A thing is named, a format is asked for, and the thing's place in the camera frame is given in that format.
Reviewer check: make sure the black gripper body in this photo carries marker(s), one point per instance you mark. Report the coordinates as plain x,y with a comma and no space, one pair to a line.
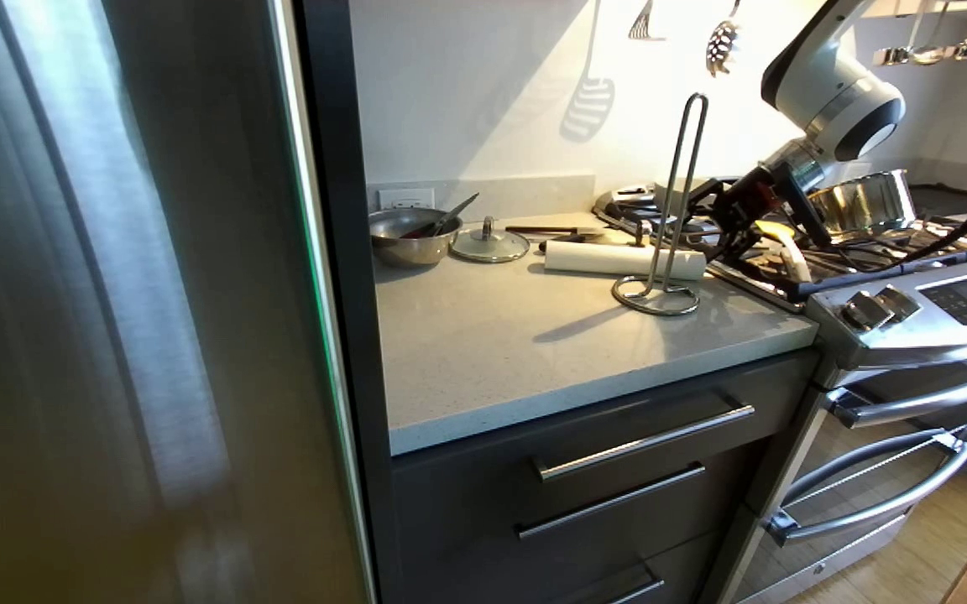
738,206

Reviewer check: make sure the white paper towel roll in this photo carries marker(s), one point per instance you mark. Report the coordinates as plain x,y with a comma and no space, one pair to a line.
619,258

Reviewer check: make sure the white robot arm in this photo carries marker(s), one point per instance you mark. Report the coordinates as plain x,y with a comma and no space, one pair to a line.
841,113

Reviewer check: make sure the wooden spatula on stove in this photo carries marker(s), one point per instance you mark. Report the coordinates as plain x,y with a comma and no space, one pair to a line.
791,252

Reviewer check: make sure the shiny steel pot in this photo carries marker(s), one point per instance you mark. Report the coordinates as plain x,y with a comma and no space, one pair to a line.
863,206

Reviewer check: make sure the hanging slotted spoon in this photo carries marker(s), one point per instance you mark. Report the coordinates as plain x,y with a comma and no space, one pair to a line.
722,40

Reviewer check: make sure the stainless steel gas stove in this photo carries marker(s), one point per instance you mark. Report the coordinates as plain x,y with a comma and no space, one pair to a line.
891,333

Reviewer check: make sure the glass pot lid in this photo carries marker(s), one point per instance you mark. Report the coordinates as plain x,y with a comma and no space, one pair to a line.
487,245

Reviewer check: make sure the hanging steel ladles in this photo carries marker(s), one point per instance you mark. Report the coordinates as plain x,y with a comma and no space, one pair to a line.
937,35

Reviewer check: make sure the dark drawer cabinet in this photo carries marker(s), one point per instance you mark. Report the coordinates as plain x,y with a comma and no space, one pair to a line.
476,525

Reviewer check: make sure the stainless steel mixing bowl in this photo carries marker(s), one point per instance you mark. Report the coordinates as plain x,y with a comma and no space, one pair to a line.
405,236

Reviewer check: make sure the stainless steel refrigerator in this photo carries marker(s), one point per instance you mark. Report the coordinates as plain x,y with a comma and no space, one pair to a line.
173,411

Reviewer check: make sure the silver wire towel stand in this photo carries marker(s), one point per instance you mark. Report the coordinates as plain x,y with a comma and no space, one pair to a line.
656,291

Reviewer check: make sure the black-handled knife on counter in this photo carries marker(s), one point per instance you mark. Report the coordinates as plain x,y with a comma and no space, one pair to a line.
548,232

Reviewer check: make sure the white slotted spatula on wall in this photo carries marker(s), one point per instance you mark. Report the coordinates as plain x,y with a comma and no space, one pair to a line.
591,94

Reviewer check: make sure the top drawer silver handle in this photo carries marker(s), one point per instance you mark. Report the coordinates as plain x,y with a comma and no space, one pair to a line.
643,445

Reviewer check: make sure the oven door handle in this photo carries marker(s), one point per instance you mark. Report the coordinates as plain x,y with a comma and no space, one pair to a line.
867,486

